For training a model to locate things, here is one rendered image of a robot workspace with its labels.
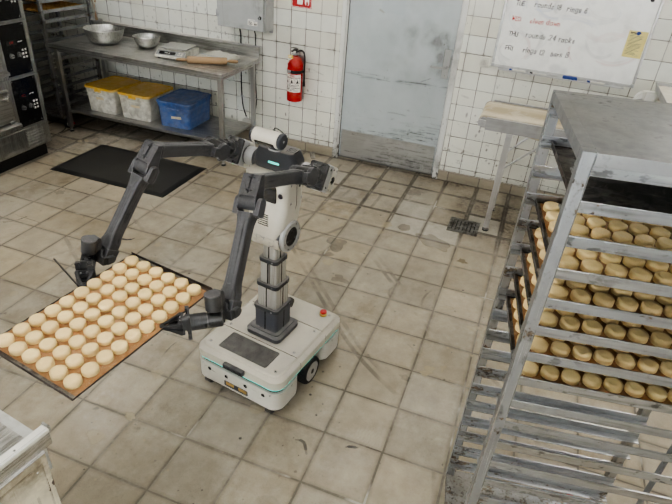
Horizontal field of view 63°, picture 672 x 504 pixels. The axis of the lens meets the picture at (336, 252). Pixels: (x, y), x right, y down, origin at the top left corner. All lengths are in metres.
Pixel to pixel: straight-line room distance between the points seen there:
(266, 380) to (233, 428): 0.30
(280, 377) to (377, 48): 3.47
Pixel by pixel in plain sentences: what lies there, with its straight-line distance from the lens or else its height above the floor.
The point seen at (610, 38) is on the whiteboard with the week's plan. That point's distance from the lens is 5.12.
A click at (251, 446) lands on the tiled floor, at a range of 2.82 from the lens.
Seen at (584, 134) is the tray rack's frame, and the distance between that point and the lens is 1.37.
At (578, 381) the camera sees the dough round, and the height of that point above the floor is 1.15.
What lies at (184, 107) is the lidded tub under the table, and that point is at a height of 0.46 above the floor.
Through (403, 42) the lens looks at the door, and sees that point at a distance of 5.31.
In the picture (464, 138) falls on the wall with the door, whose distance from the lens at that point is 5.37.
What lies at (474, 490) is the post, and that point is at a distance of 1.95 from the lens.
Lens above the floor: 2.22
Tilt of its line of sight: 32 degrees down
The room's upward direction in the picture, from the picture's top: 5 degrees clockwise
